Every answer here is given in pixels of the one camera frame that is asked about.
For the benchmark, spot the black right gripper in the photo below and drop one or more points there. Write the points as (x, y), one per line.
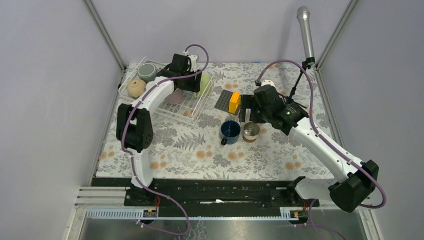
(249, 101)

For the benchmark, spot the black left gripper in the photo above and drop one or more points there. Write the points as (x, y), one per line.
(194, 86)

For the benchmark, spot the light green mug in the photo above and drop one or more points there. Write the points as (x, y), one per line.
(205, 86)

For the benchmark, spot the cream brown steel tumbler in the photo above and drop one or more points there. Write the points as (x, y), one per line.
(250, 132)

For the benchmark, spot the dark blue mug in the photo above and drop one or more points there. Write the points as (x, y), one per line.
(229, 132)

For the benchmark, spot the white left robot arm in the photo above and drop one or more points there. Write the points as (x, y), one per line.
(134, 128)

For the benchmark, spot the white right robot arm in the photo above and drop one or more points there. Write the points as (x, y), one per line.
(353, 179)

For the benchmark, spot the yellow lego block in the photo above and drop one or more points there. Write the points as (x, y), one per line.
(234, 103)

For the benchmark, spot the mauve pink cup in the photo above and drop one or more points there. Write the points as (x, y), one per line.
(176, 97)

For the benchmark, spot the grey ceramic cup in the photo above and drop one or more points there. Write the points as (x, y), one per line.
(147, 72)

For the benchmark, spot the grey lego baseplate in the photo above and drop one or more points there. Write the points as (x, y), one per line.
(223, 101)

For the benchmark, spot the beige ceramic teapot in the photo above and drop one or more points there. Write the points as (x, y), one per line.
(136, 87)

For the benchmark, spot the floral table mat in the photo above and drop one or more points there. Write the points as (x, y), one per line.
(182, 151)

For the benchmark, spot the silver microphone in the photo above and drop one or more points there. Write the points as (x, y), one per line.
(303, 18)

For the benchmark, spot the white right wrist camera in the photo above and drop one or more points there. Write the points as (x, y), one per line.
(264, 82)

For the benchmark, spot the white wire dish rack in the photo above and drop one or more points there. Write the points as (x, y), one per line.
(187, 112)

